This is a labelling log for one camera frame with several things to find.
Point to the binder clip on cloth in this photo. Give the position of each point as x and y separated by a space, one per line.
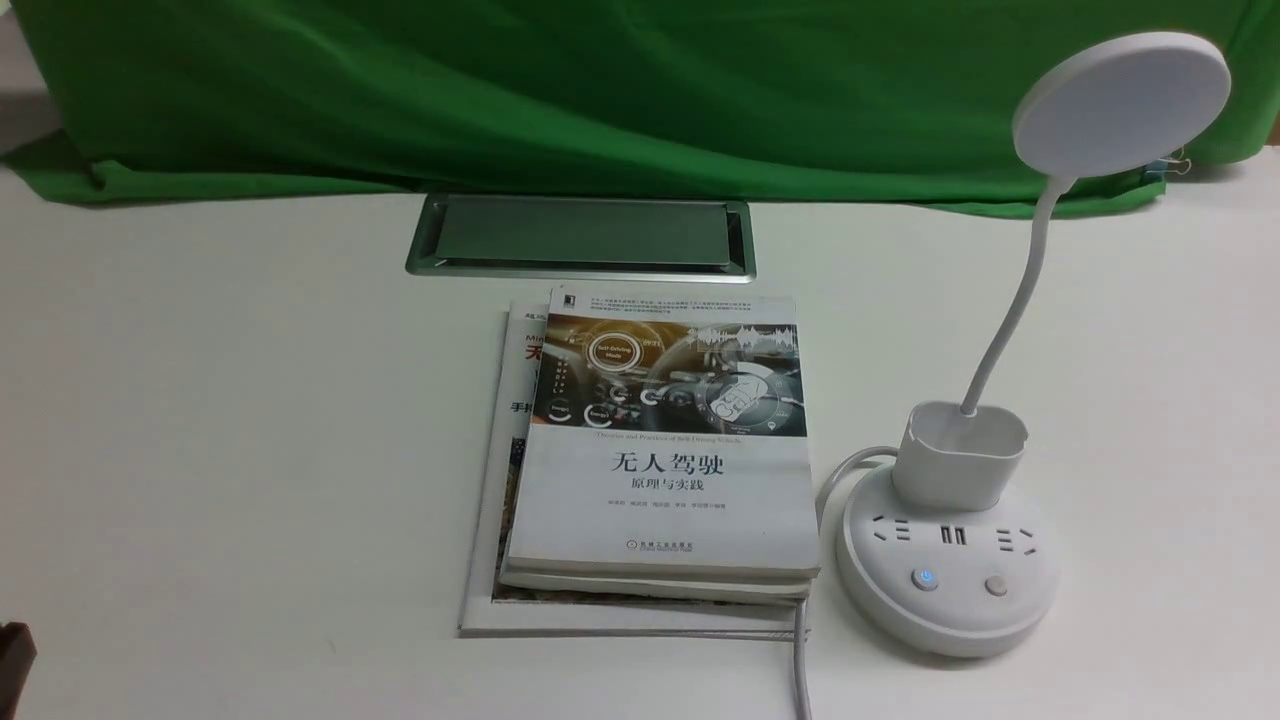
1163 169

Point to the silver desk cable grommet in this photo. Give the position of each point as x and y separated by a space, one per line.
583 239

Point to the green backdrop cloth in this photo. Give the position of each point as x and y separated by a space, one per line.
829 101

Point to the white desk lamp with base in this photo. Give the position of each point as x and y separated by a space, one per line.
936 547

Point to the middle book in stack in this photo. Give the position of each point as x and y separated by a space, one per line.
584 589

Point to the white self-driving book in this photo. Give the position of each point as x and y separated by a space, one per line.
667 439

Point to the large bottom white magazine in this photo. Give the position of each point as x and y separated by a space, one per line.
492 609

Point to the dark brown object at edge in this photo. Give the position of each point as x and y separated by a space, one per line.
18 652

